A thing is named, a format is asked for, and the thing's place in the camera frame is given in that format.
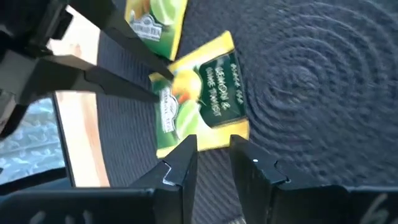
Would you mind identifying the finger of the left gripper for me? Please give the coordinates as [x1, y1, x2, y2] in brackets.
[70, 0, 174, 81]
[30, 55, 160, 102]

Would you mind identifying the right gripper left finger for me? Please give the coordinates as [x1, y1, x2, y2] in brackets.
[0, 134, 199, 224]

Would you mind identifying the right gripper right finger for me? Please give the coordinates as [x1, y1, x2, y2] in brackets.
[229, 134, 398, 224]

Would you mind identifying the yellow green lemon tea packet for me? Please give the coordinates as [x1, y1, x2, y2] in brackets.
[123, 0, 189, 62]
[148, 30, 251, 159]

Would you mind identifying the round dark woven placemat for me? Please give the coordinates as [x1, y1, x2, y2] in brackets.
[95, 0, 398, 224]

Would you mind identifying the black aluminium table frame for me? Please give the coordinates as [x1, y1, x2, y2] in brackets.
[0, 91, 77, 197]

